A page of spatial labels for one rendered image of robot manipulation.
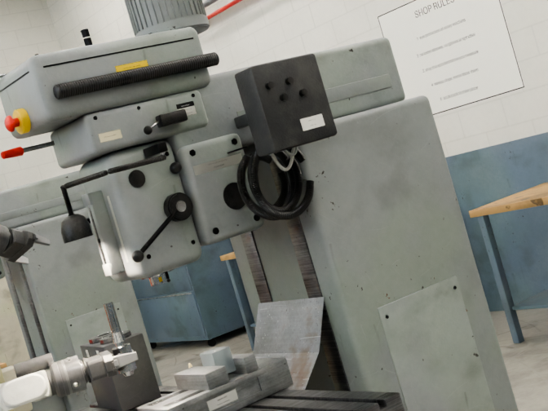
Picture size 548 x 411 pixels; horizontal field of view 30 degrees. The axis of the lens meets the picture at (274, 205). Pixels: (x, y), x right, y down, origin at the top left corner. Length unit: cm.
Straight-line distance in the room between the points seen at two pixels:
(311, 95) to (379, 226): 45
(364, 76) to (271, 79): 57
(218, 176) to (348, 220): 36
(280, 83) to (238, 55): 706
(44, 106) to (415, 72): 556
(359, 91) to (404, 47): 489
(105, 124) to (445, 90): 530
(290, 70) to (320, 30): 604
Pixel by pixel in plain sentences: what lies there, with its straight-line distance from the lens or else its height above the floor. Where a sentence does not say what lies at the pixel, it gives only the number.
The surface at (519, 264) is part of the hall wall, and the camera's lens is 751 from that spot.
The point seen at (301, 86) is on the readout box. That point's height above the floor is 165.
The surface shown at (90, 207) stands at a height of 151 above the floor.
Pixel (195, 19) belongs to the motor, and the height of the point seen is 191.
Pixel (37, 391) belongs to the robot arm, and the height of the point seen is 113.
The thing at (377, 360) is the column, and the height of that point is 92.
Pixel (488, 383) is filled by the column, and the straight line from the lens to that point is 298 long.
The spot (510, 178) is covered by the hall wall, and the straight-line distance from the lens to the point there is 735.
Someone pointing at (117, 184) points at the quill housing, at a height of 155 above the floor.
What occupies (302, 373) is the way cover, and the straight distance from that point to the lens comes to 270.
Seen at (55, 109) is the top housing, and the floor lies 175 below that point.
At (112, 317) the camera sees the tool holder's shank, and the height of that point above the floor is 124.
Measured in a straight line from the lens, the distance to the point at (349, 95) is 291.
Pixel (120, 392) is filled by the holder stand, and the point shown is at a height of 101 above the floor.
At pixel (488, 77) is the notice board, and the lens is 730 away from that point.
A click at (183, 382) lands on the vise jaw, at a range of 249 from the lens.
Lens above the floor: 148
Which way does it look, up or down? 2 degrees down
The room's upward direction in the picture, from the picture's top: 16 degrees counter-clockwise
